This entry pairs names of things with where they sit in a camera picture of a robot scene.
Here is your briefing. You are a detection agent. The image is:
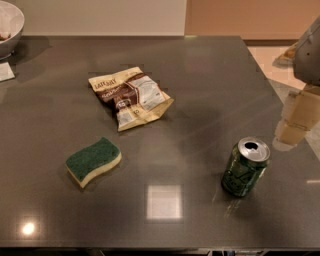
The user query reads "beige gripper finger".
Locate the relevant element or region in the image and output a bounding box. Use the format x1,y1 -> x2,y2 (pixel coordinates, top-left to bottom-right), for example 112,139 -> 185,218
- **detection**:
273,84 -> 320,151

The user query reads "green soda can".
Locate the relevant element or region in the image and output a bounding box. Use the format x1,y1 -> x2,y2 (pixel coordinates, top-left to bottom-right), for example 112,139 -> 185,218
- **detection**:
221,137 -> 270,197

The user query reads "brown cream snack bag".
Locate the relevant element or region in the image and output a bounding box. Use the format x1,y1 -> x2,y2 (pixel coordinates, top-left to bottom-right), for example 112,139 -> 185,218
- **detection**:
89,67 -> 174,131

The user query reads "green yellow sponge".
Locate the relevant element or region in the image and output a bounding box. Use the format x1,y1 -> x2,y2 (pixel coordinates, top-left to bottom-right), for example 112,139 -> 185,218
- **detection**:
66,137 -> 122,188

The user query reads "white bowl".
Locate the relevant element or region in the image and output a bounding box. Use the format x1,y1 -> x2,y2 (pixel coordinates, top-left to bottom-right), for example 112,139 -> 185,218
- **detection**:
0,1 -> 25,59

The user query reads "white paper napkin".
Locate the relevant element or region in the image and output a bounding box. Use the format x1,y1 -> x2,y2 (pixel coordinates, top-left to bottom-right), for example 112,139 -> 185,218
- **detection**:
0,62 -> 15,81

